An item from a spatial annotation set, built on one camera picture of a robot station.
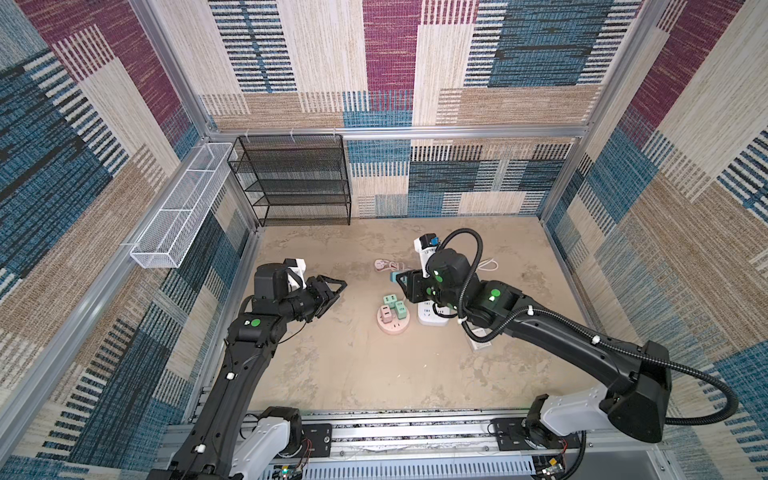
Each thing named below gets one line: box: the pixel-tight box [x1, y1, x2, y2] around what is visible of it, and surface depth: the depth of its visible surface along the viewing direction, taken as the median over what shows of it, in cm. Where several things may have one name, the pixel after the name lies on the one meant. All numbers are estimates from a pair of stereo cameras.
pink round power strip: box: [376, 308, 411, 335], surface depth 92 cm
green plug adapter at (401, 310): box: [395, 301, 407, 320], surface depth 91 cm
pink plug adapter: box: [380, 305, 392, 324], surface depth 91 cm
